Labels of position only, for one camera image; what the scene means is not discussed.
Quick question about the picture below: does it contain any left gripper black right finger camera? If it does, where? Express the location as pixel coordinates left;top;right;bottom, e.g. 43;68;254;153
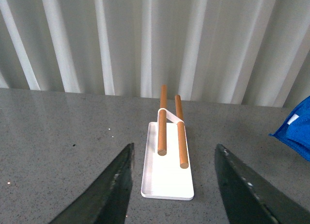
215;144;310;224

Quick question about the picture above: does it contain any blue microfiber cloth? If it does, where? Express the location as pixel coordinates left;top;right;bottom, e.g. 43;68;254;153
269;97;310;161

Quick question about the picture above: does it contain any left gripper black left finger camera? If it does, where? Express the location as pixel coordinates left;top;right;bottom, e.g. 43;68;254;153
51;143;134;224

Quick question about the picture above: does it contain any white pleated curtain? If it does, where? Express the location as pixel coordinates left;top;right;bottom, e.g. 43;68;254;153
0;0;310;107

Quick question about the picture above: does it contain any white towel rack with wooden bars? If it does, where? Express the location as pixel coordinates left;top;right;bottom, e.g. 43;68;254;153
140;85;194;201

